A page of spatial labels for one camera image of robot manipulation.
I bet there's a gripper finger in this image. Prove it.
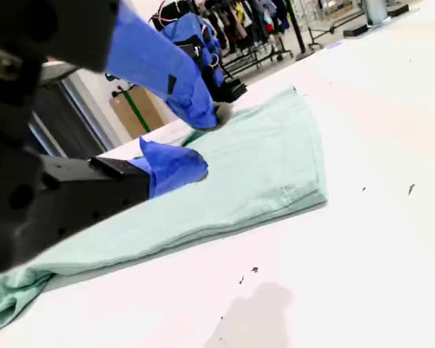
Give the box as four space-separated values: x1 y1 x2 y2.
36 136 209 243
0 0 233 131

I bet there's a pale green T-shirt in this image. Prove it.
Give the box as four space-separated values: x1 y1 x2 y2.
0 85 329 335

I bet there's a dark grey cabinet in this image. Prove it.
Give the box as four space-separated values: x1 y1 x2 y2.
28 64 108 159

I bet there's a clothes rack with garments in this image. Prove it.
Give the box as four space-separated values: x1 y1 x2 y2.
202 0 295 73

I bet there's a black pole stand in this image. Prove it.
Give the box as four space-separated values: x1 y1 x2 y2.
284 0 346 62

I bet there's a grey cylinder bin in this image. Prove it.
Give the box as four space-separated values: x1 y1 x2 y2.
362 0 389 27

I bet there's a cardboard box with green strap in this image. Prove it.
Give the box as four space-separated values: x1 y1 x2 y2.
107 83 167 141

